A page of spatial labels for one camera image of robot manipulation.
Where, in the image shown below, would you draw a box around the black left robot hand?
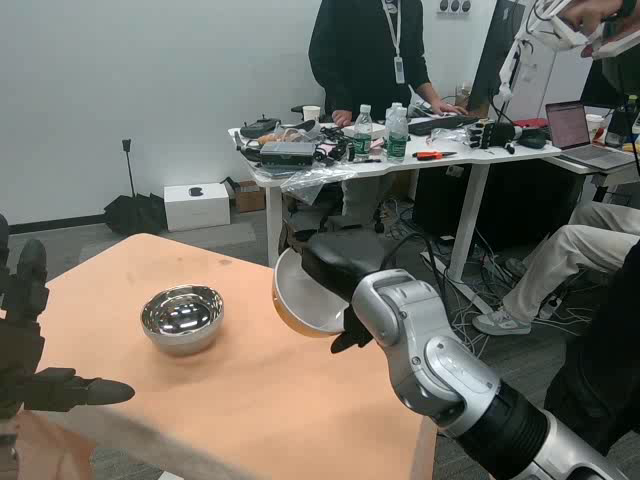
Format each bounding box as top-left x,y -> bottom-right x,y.
0,214 -> 136,421

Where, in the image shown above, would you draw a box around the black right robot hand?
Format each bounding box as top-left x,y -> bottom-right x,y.
280,219 -> 396,355

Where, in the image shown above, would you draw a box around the white orange plastic bowl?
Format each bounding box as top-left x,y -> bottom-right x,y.
271,247 -> 351,339

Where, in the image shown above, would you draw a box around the shiny steel bowl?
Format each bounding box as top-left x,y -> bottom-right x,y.
140,284 -> 226,357

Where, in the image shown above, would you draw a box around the black office chair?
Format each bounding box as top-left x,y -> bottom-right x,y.
284,194 -> 386,241

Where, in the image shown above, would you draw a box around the clear plastic bag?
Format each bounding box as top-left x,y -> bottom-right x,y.
279,162 -> 357,205

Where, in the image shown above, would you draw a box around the brown cardboard box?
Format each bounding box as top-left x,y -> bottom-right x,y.
230,179 -> 267,215

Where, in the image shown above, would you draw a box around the grey flat device box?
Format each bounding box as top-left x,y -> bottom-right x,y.
258,141 -> 318,169

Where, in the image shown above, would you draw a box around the white desk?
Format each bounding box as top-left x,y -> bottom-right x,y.
228,117 -> 564,316
549,149 -> 640,204

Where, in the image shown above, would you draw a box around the white black headset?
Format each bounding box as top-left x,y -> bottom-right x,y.
289,119 -> 324,141

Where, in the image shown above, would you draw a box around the white cardboard product box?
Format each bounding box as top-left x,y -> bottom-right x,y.
163,182 -> 232,233

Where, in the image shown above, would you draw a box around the black remote controller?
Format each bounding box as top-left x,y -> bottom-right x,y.
239,117 -> 281,140

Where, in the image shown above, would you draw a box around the orange tablecloth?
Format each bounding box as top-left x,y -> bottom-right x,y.
0,232 -> 439,480

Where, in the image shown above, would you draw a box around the black keyboard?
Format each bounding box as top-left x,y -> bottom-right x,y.
408,114 -> 481,136

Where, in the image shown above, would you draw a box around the black spare robot hand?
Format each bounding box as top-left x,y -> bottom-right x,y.
467,119 -> 524,154

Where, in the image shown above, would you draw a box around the black tripod stand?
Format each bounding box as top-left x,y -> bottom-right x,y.
121,138 -> 137,199

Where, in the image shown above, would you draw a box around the standing person in black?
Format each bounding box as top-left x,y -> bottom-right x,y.
308,0 -> 469,234

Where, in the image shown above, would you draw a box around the seated person beige trousers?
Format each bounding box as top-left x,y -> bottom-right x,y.
472,202 -> 640,337

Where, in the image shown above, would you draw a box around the black monitor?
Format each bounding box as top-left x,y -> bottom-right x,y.
469,0 -> 526,117

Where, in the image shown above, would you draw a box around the grey open laptop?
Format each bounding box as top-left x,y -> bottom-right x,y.
544,101 -> 639,170

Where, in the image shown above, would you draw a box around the person in dark clothes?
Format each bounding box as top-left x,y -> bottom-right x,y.
543,0 -> 640,456

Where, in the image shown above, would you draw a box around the white lanyard badge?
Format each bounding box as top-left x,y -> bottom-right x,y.
382,0 -> 406,85

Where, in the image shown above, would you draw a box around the white handheld frame device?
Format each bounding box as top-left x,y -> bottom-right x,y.
498,0 -> 640,101

